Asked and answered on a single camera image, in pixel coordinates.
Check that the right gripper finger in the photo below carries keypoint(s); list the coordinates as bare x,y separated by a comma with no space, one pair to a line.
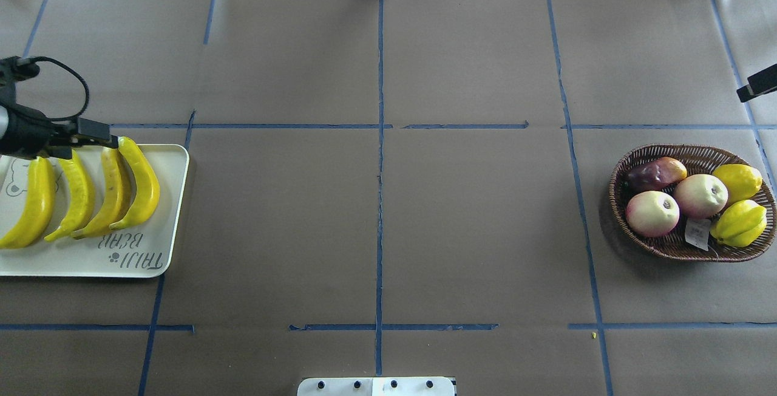
760,83

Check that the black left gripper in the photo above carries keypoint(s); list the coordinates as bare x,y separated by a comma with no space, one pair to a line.
27,131

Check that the yellow banana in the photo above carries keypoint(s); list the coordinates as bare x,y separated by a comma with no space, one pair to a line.
147,186
116,200

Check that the yellow banana moved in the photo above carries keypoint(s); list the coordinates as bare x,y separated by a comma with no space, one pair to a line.
81,198
38,209

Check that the brown wicker basket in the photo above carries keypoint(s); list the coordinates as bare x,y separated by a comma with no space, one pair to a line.
698,159

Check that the yellow lemon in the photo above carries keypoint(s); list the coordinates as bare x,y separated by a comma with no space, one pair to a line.
741,181

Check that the white rectangular bear tray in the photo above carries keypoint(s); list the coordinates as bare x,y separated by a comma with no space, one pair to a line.
140,252

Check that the red apple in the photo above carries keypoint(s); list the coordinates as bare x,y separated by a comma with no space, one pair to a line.
700,196

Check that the yellow starfruit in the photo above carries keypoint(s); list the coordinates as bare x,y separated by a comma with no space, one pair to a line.
741,224

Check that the orange fruit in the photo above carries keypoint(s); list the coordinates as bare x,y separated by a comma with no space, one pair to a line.
656,175

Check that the pink white peach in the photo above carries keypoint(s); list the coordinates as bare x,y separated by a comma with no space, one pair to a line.
652,214

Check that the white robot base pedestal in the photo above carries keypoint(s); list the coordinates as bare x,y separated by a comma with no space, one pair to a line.
435,385

